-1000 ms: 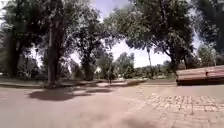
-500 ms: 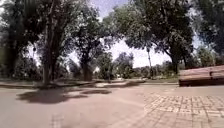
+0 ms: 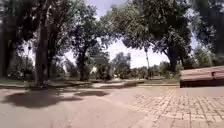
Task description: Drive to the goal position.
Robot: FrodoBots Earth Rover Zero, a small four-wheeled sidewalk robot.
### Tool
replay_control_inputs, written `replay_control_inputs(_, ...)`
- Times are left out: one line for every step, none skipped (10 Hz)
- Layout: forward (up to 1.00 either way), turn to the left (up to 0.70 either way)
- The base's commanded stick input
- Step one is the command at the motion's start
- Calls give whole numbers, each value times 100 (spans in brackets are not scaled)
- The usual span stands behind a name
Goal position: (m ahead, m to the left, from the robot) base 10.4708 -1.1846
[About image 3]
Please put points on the dry grass verge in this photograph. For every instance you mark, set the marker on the dry grass verge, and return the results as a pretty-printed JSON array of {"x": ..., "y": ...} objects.
[
  {"x": 20, "y": 82},
  {"x": 160, "y": 81}
]

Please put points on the wood of green trees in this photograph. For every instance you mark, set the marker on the wood of green trees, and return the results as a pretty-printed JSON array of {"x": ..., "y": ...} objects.
[{"x": 153, "y": 26}]

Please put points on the brown dirt path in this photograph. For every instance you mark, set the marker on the brown dirt path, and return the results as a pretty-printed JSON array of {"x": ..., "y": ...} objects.
[{"x": 73, "y": 110}]

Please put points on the brick paved ground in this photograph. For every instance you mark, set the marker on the brick paved ground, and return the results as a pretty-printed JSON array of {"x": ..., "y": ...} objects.
[{"x": 183, "y": 110}]

